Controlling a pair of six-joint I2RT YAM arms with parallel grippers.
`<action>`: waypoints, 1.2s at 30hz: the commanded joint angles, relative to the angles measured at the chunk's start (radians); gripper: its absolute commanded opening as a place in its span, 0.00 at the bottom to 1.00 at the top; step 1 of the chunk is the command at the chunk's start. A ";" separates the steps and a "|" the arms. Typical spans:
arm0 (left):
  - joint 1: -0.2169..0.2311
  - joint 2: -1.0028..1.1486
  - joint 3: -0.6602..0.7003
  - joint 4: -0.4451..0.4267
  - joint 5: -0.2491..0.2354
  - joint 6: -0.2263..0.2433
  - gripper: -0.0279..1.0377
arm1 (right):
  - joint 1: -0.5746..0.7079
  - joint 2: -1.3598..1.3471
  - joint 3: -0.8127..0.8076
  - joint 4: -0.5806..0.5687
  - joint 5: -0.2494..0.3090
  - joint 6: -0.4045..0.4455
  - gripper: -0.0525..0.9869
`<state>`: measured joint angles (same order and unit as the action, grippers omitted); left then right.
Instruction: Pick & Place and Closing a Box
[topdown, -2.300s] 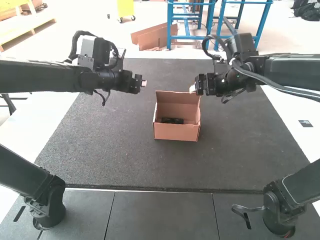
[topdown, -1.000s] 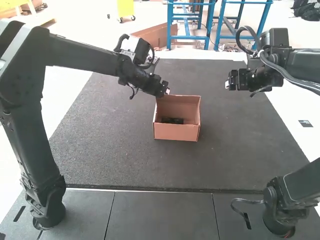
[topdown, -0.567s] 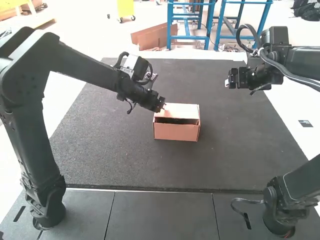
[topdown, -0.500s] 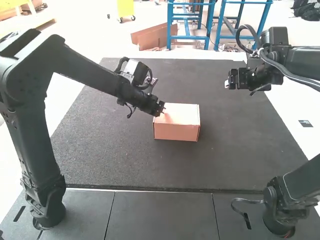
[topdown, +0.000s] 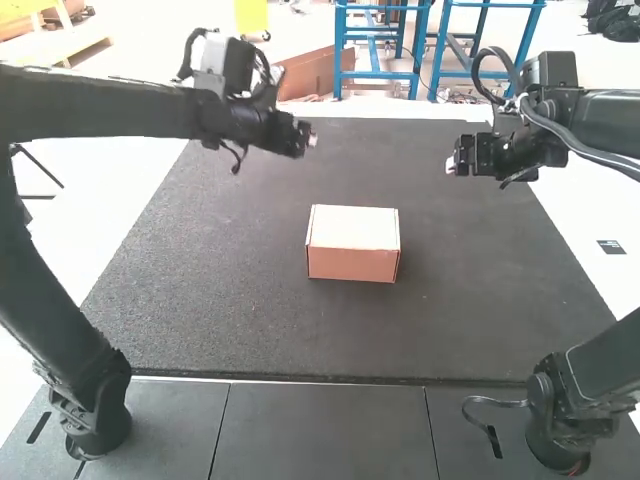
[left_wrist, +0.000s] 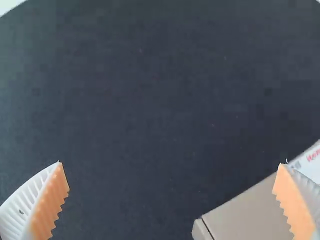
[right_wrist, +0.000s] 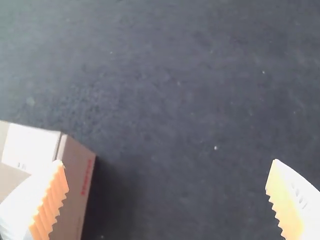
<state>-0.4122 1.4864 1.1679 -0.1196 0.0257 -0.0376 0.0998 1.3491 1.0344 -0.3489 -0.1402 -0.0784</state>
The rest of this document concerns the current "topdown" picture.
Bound black mat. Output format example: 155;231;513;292
79;117;619;389

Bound wooden pallet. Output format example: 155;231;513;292
0;0;114;70

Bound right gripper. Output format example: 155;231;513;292
452;130;504;180

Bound black bags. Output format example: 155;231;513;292
585;0;640;44

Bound yellow cart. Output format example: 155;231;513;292
233;0;274;44

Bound blue metal frame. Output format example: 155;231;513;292
333;0;432;101
428;0;547;102

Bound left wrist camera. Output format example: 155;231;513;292
188;28;257;99

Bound cardboard box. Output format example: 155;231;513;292
304;203;402;284

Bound dark base panel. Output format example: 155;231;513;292
423;384;640;480
208;382;441;480
0;377;232;480

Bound brown cardboard sheet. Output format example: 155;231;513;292
272;44;357;102

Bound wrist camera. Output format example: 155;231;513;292
519;49;581;92
188;28;257;99

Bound black tripod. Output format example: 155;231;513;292
8;142;66;201

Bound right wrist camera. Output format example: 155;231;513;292
519;49;581;92

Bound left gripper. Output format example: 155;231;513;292
269;110;310;161

